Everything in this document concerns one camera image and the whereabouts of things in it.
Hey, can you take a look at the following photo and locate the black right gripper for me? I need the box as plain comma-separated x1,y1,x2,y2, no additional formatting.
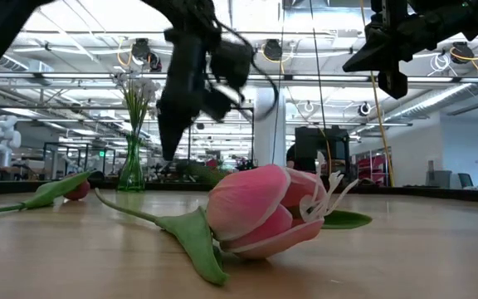
343,0,417,100

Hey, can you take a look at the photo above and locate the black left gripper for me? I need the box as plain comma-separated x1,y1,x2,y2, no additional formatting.
157,28,240,162

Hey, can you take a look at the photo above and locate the pale white flower bunch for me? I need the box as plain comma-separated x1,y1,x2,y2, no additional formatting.
112,71,163,145

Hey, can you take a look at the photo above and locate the dark red tulip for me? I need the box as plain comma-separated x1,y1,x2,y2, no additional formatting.
0,169,95,218

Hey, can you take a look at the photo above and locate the green glass vase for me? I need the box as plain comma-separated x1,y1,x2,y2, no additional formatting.
116,131,146,194

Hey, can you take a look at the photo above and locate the white building column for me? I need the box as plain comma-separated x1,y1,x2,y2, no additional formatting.
254,86,286,167

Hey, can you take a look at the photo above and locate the pink tulip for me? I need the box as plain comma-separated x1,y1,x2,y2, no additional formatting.
93,151,373,287

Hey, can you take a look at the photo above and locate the red storage rack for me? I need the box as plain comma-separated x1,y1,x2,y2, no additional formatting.
357,154,389,186

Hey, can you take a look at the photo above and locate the grey bin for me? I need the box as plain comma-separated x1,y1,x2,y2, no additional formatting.
425,159,452,189

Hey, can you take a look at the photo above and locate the dark office chair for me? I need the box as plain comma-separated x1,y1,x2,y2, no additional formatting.
457,172,475,189

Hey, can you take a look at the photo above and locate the white robot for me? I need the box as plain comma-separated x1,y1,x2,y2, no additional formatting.
0,115,22,167

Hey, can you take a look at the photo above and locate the long black cable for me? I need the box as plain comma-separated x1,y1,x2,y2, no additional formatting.
308,0,331,167

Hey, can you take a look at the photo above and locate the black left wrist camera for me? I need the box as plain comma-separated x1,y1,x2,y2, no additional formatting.
209,40,256,91

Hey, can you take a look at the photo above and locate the yellow cable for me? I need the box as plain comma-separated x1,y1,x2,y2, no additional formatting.
358,0,396,188

